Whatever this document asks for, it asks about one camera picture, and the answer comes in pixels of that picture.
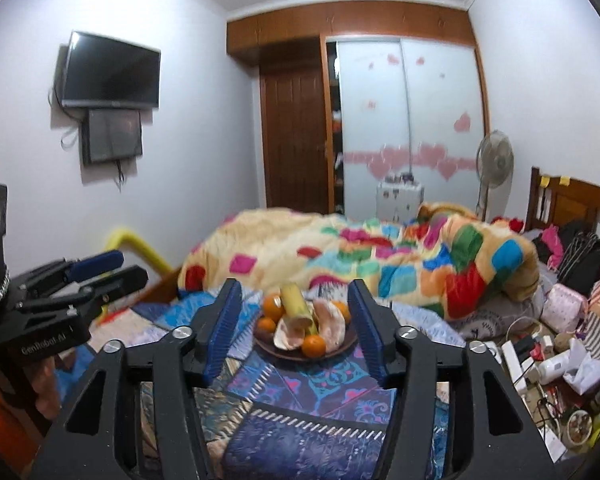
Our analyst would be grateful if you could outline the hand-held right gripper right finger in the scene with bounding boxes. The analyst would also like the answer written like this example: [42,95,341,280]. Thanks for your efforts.
[348,279,557,480]

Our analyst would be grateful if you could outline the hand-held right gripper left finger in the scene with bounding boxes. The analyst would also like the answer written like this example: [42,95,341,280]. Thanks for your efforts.
[30,279,244,480]

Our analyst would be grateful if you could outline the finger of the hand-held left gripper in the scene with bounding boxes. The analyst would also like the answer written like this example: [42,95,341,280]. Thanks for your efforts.
[17,265,150,322]
[11,249,126,302]

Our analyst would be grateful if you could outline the brown round plate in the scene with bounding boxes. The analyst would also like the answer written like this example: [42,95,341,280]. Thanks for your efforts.
[252,300,359,362]

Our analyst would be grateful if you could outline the pomelo peel piece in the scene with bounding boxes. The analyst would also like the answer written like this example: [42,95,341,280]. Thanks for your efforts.
[273,315,312,352]
[312,300,349,349]

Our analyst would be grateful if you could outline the green yellow banana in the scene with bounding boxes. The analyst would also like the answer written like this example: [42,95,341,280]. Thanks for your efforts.
[280,282,319,337]

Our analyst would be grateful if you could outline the person's left hand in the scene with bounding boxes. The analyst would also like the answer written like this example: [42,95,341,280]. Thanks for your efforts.
[32,354,64,415]

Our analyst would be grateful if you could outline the wooden bed footboard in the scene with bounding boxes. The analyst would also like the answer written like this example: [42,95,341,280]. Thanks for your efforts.
[129,265,182,307]

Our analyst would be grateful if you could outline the orange with sticker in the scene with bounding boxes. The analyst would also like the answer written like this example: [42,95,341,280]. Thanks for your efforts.
[261,293,285,322]

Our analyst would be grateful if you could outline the person's orange garment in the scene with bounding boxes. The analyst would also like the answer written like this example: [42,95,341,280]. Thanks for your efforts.
[0,360,49,472]

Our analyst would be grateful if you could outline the colourful patchwork blanket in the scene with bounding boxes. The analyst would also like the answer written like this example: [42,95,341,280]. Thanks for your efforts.
[179,203,541,322]

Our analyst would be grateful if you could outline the grey printed pillow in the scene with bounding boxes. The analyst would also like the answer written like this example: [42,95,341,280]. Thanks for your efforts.
[449,291,547,347]

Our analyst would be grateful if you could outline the blue patterned bed sheet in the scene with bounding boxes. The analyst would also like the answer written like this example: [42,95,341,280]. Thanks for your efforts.
[60,280,463,480]

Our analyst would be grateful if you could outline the white power strip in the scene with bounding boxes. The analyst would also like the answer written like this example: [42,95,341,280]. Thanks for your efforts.
[500,341,532,392]

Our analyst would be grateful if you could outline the red cloth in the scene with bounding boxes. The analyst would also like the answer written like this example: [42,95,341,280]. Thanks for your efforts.
[490,215,526,234]

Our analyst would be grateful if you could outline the pink heart stickers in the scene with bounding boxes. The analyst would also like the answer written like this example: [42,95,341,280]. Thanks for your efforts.
[344,52,479,182]

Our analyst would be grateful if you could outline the white bottle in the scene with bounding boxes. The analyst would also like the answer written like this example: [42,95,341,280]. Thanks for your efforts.
[536,352,574,387]

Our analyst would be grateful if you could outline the pink printed pouch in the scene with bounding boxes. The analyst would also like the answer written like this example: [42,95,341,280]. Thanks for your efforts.
[544,283,589,334]

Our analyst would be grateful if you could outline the pink clothing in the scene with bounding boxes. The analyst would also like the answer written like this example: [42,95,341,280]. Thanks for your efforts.
[539,224,564,272]

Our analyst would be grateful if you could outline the brown wooden door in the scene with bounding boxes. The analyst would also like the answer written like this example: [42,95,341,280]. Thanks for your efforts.
[259,66,331,216]

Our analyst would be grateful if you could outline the crumpled white paper bag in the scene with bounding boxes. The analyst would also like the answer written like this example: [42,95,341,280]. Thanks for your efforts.
[561,337,600,394]

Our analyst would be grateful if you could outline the standing electric fan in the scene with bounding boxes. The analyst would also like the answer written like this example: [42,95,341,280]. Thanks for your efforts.
[474,130,515,222]

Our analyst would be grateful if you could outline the black striped bag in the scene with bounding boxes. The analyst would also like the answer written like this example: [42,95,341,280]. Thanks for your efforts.
[556,232,600,287]

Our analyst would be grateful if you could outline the wardrobe with frosted sliding doors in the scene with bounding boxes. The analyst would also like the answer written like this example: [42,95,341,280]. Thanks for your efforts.
[321,35,492,224]

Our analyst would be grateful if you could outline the small round bowl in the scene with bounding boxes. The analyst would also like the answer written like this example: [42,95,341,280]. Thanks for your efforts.
[564,409,596,449]

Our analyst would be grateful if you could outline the wooden bed headboard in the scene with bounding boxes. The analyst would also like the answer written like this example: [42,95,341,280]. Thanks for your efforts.
[525,166,600,267]

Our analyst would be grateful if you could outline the wooden overhead cabinet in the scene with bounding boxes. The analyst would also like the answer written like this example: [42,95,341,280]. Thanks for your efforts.
[226,1,477,67]

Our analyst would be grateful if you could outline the yellow curved frame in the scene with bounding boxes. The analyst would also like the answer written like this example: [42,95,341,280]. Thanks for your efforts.
[106,227,174,274]

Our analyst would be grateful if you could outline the small wall-mounted monitor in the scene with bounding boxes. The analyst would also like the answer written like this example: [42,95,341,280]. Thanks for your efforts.
[82,108,144,165]

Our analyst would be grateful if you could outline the white cable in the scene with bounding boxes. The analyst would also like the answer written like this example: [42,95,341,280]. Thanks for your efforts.
[509,314,547,342]

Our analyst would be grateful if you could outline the wall-mounted black television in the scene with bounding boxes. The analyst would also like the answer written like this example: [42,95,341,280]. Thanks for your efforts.
[61,30,162,110]

